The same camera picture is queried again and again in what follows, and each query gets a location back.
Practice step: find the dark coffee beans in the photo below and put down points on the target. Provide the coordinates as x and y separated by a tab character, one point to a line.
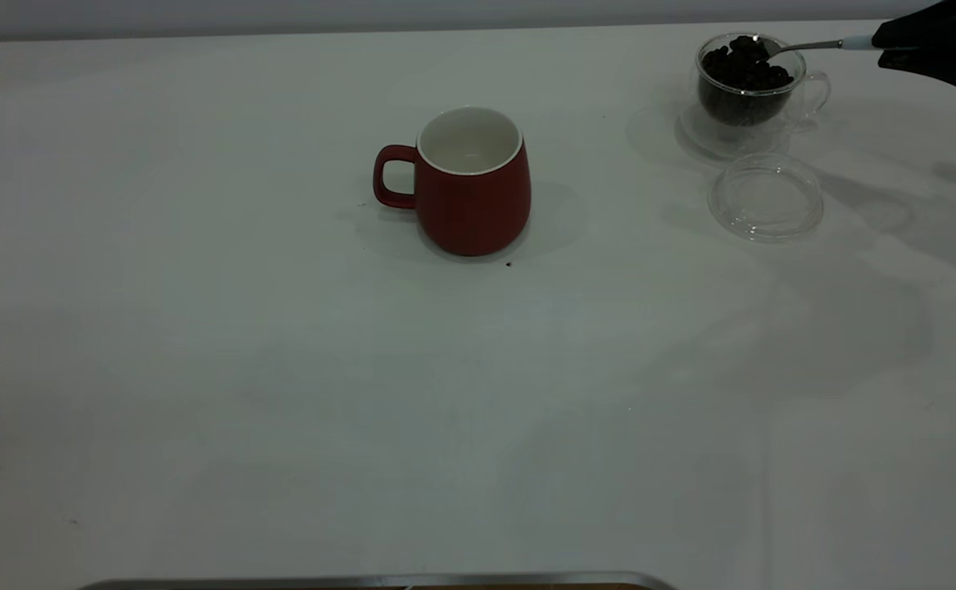
744	82

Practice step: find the red ceramic mug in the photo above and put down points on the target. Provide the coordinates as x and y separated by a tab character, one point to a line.
473	205

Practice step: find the clear glass saucer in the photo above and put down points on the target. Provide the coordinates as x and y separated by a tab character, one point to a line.
764	201

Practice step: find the double-wall glass cup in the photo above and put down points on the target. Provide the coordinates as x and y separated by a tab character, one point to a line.
772	135

